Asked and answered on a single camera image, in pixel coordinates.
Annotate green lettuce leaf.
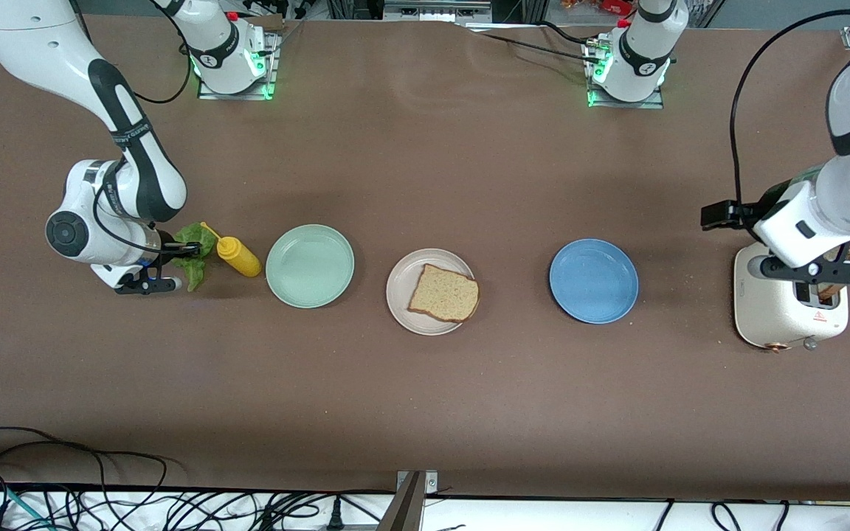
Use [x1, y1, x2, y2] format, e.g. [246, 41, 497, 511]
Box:
[173, 223, 221, 292]

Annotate dark crusted bread slice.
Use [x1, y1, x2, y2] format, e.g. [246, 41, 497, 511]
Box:
[816, 246, 850, 301]

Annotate light brown bread slice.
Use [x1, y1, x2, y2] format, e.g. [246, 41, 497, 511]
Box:
[407, 263, 481, 324]

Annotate pale green plate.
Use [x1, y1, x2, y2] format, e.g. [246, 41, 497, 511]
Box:
[265, 223, 356, 309]

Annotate blue plate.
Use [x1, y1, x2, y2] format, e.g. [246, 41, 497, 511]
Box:
[548, 237, 640, 325]

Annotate beige plate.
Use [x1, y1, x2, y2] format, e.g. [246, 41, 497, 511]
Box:
[385, 248, 478, 337]

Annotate yellow mustard squeeze bottle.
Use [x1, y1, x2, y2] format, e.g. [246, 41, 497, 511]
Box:
[200, 221, 263, 279]

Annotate white two-slot toaster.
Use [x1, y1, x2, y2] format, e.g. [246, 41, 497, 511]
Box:
[733, 237, 850, 353]

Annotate red packet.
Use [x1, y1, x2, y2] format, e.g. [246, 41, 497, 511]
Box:
[562, 0, 634, 17]

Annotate grey metal box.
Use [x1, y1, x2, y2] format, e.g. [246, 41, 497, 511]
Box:
[383, 0, 493, 23]

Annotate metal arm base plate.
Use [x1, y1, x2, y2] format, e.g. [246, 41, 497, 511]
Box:
[198, 29, 282, 100]
[582, 38, 666, 110]

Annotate aluminium profile post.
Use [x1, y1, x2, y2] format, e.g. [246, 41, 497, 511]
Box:
[377, 470, 439, 531]

